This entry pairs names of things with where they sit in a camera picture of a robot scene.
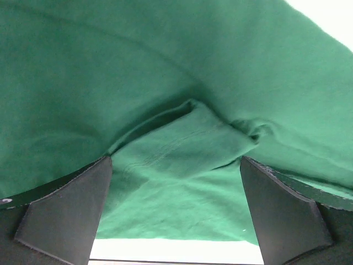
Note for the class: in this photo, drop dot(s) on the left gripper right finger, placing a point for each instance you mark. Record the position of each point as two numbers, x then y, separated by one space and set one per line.
296 223

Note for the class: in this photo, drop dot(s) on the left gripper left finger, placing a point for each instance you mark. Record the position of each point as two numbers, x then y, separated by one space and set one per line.
56 223

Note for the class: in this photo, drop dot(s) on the green t shirt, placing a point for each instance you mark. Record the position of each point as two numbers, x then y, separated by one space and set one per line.
176 93

